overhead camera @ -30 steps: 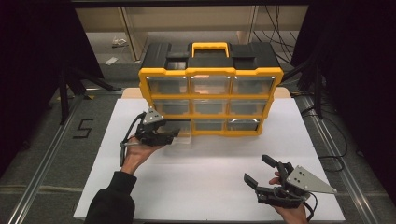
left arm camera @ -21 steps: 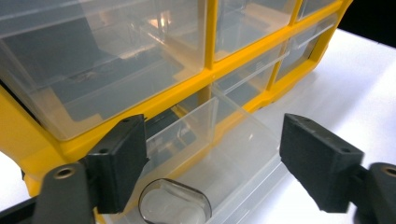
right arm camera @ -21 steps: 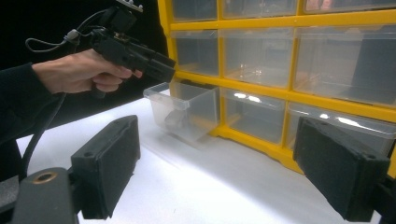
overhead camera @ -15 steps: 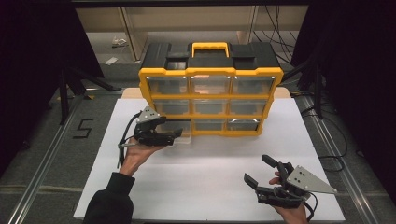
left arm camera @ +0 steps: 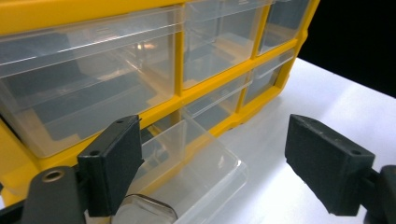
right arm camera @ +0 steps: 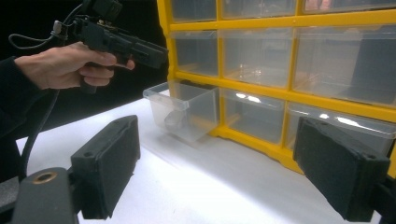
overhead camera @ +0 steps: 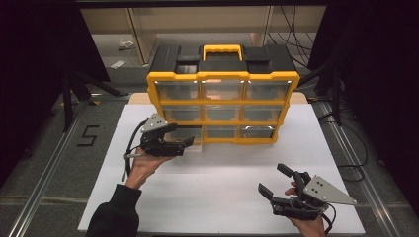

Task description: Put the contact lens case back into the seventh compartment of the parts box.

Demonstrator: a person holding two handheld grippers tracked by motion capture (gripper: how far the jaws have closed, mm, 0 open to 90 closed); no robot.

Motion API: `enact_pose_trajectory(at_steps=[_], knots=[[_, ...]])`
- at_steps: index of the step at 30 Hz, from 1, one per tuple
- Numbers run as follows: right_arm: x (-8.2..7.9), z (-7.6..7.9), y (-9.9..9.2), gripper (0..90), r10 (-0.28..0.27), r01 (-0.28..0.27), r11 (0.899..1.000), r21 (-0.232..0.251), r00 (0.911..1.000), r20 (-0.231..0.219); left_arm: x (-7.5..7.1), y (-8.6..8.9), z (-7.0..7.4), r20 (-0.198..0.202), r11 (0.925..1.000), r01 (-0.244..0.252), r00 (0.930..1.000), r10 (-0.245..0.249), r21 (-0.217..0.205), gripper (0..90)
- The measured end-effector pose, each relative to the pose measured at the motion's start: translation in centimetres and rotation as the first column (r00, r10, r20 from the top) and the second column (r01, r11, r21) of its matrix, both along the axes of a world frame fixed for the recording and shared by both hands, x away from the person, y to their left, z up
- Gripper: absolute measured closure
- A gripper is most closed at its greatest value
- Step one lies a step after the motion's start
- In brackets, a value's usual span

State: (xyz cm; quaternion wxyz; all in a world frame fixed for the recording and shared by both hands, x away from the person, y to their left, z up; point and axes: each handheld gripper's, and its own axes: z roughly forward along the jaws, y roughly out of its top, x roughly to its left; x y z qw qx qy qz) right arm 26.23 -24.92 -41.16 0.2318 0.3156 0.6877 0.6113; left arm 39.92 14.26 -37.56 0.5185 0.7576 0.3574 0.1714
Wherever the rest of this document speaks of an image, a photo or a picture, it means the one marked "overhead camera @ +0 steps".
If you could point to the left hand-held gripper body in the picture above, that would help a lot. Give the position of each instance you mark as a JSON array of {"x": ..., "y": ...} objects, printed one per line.
[{"x": 158, "y": 146}]

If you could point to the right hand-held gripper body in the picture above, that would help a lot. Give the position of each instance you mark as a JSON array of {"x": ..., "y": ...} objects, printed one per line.
[{"x": 316, "y": 194}]

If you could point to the clear plastic drawer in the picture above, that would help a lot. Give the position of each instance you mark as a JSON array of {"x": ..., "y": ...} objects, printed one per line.
[
  {"x": 263, "y": 113},
  {"x": 223, "y": 89},
  {"x": 178, "y": 90},
  {"x": 268, "y": 90},
  {"x": 257, "y": 132},
  {"x": 182, "y": 113},
  {"x": 223, "y": 113},
  {"x": 194, "y": 133}
]

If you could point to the yellow drawer organizer cabinet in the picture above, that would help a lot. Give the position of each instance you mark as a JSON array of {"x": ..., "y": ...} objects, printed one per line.
[{"x": 224, "y": 102}]

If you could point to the person's left hand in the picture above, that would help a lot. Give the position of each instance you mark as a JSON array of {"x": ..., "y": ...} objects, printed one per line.
[{"x": 145, "y": 168}]

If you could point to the person's right hand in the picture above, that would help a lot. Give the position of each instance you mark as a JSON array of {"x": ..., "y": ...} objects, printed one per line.
[{"x": 311, "y": 228}]

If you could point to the white flat scrap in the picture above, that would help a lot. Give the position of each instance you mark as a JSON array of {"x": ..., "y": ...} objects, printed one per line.
[{"x": 117, "y": 64}]

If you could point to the black metal stand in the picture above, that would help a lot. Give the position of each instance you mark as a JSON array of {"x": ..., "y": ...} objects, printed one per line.
[
  {"x": 335, "y": 95},
  {"x": 70, "y": 98}
]

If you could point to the white crumpled scrap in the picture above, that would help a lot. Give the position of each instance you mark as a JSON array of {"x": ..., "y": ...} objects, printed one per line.
[{"x": 126, "y": 44}]

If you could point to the beige wooden shelf unit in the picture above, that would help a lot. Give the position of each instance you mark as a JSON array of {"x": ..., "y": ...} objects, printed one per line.
[{"x": 145, "y": 19}]

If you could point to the black curtain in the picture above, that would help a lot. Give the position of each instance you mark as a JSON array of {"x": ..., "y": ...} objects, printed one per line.
[
  {"x": 382, "y": 82},
  {"x": 33, "y": 65}
]

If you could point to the aluminium floor rail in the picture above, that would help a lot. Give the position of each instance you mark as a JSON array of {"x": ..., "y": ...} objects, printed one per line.
[
  {"x": 359, "y": 171},
  {"x": 46, "y": 177}
]

